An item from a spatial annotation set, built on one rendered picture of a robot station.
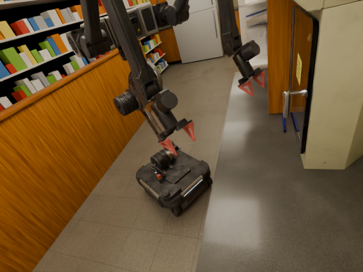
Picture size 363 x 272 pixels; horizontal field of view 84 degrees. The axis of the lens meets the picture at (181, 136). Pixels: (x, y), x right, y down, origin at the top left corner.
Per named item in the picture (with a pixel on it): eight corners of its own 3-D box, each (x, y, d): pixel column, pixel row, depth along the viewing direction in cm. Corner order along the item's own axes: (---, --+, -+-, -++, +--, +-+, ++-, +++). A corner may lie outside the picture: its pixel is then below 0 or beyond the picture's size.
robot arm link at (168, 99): (154, 83, 77) (136, 93, 73) (165, 70, 67) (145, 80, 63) (172, 109, 79) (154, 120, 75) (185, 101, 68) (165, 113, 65)
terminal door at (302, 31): (290, 109, 88) (296, 4, 66) (303, 156, 65) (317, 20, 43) (288, 109, 88) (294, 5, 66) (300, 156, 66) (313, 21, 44)
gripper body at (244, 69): (261, 69, 97) (253, 56, 96) (249, 78, 93) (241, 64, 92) (251, 75, 103) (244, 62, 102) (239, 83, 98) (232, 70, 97)
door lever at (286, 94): (302, 118, 61) (300, 114, 63) (304, 89, 56) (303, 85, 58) (282, 119, 63) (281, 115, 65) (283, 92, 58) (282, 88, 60)
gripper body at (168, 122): (187, 121, 75) (177, 104, 74) (167, 136, 71) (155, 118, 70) (180, 124, 81) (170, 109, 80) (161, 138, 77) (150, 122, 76)
